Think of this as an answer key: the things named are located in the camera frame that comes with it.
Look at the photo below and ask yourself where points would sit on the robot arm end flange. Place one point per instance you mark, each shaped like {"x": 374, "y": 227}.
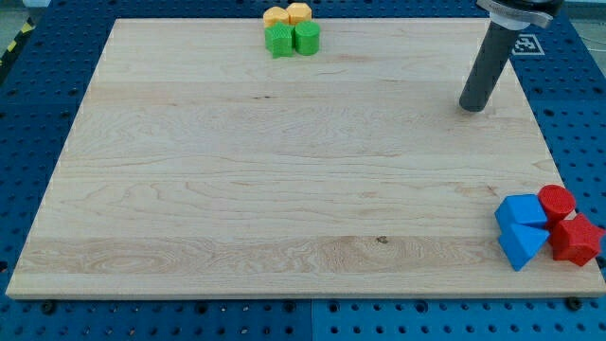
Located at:
{"x": 519, "y": 14}

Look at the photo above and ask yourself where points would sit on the light wooden board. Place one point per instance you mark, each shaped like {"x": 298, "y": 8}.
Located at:
{"x": 200, "y": 167}

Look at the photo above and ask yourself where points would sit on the green star block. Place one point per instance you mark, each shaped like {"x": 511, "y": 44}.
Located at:
{"x": 279, "y": 40}

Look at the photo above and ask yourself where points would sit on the green cylinder block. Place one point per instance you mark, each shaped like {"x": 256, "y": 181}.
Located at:
{"x": 307, "y": 38}

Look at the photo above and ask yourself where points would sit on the yellow pentagon block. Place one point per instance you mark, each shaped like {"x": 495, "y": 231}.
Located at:
{"x": 275, "y": 15}

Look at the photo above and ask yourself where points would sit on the yellow hexagon block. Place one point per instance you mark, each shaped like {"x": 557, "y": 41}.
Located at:
{"x": 299, "y": 12}

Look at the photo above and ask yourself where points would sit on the blue cube block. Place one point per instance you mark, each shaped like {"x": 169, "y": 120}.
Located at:
{"x": 523, "y": 209}

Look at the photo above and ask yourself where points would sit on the blue triangular prism block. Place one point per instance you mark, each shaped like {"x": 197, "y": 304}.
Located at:
{"x": 521, "y": 243}

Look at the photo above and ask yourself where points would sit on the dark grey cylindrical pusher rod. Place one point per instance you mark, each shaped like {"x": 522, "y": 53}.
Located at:
{"x": 488, "y": 67}

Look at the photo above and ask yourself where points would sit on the white fiducial marker tag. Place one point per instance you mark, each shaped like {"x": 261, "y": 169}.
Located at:
{"x": 527, "y": 45}

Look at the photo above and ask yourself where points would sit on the red cylinder block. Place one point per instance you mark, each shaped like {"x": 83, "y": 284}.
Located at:
{"x": 557, "y": 202}

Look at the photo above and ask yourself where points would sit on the red star block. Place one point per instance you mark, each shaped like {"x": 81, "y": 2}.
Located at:
{"x": 577, "y": 240}

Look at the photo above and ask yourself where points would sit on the black bolt front left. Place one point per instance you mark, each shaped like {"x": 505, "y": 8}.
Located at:
{"x": 48, "y": 307}

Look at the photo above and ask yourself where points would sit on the black bolt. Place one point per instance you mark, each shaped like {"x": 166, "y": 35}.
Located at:
{"x": 573, "y": 303}
{"x": 48, "y": 307}

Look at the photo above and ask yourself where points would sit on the black bolt front right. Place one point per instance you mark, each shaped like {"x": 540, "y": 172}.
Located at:
{"x": 573, "y": 303}

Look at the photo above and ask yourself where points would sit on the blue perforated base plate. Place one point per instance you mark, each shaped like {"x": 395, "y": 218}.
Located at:
{"x": 39, "y": 100}

